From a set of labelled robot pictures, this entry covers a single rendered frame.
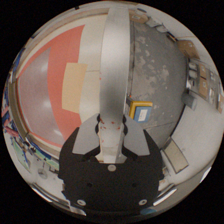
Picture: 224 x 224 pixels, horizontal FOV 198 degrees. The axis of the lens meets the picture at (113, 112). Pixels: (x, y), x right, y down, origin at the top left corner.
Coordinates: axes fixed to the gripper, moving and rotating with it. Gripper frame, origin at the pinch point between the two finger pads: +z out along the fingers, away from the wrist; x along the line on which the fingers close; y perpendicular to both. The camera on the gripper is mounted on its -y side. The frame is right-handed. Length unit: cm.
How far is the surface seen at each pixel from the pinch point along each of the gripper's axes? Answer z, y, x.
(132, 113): 21.4, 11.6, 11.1
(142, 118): 20.7, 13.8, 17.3
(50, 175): -50, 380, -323
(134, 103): 21.4, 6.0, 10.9
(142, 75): 125, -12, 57
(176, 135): 128, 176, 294
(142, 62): 125, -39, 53
